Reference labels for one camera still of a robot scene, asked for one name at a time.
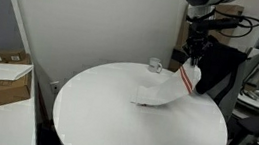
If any small labelled cardboard box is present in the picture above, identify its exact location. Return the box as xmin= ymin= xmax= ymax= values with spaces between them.
xmin=0 ymin=47 xmax=33 ymax=68

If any white ceramic mug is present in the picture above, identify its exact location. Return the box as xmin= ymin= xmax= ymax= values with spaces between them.
xmin=147 ymin=56 xmax=165 ymax=75

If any white towel with red stripes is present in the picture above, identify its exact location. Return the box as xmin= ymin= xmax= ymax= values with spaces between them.
xmin=130 ymin=51 xmax=205 ymax=114

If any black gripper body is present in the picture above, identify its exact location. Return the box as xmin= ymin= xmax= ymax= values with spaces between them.
xmin=181 ymin=25 xmax=212 ymax=59

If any grey item pile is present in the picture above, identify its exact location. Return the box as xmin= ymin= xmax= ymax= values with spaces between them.
xmin=242 ymin=87 xmax=259 ymax=102

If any grey mesh office chair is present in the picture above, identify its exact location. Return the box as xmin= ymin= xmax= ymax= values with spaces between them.
xmin=193 ymin=37 xmax=258 ymax=126

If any flat tall cardboard box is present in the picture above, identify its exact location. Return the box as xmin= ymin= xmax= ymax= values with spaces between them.
xmin=167 ymin=0 xmax=245 ymax=82

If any black jacket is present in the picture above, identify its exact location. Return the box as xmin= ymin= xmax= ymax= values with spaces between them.
xmin=193 ymin=33 xmax=251 ymax=100

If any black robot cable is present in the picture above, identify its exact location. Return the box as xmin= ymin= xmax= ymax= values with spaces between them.
xmin=208 ymin=9 xmax=259 ymax=43

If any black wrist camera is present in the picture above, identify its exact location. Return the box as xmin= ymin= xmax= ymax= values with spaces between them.
xmin=189 ymin=12 xmax=243 ymax=37

